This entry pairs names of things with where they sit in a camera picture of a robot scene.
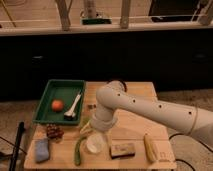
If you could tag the orange tomato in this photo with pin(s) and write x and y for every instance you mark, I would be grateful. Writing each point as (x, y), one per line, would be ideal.
(57, 105)

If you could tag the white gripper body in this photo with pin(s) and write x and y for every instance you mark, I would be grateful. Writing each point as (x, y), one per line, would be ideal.
(93, 123)

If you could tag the black pole stand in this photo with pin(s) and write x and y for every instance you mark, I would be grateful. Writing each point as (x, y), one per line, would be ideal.
(16, 147)

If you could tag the brown sponge block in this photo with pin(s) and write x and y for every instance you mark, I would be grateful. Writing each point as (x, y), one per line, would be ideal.
(122, 150)

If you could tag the green plastic tray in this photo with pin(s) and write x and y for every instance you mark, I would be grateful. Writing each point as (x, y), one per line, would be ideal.
(57, 99)

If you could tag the brown grape bunch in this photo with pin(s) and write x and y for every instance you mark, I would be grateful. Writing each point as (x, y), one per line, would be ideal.
(54, 131)

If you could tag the blue folded cloth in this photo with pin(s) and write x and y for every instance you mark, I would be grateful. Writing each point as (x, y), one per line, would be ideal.
(42, 150)

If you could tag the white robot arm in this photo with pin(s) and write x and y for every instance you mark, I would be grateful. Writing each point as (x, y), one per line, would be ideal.
(192, 121)

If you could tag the yellow banana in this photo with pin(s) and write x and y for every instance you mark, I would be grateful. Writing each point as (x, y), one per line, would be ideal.
(150, 148)

